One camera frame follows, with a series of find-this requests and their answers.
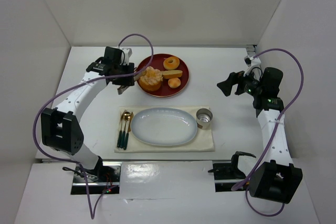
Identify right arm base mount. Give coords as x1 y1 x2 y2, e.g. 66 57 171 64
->
208 163 246 193

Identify dark red round tray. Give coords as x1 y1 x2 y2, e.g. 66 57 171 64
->
137 54 190 98

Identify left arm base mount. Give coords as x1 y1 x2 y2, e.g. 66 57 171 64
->
62 162 121 195

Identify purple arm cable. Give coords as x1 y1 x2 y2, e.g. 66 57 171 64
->
230 48 305 217
31 34 154 220

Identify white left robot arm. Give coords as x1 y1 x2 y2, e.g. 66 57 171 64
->
39 47 134 175

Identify orange round cake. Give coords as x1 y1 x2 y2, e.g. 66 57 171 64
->
138 77 162 92

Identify sliced bread loaf piece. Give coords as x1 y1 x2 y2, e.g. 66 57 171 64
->
162 70 183 79

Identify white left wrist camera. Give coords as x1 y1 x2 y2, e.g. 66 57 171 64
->
120 48 132 65

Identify stainless steel tongs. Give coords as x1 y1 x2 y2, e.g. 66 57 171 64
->
117 68 145 95

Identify gold spoon green handle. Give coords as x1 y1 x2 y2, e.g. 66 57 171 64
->
120 111 131 148

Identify small round bun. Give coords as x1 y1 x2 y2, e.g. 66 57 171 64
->
168 78 181 89

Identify steel cup with cork base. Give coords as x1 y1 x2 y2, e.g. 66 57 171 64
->
196 108 213 130

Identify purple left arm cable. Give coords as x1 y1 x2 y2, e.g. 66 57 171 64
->
31 34 154 220

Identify plain ring donut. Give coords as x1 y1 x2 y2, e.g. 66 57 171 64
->
163 56 180 70

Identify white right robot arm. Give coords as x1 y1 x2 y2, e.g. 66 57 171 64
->
217 67 303 204

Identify pale blue oval plate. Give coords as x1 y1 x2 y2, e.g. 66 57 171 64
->
131 108 197 147

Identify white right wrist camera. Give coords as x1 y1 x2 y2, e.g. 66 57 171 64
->
244 56 261 67

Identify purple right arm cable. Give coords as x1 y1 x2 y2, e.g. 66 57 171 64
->
230 48 305 217

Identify sugared twisted donut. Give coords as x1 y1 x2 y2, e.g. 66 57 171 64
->
140 67 163 86

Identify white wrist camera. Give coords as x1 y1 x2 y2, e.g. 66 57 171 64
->
120 48 132 65
244 56 261 67

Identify cream cloth placemat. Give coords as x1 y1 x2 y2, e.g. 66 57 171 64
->
114 106 215 153

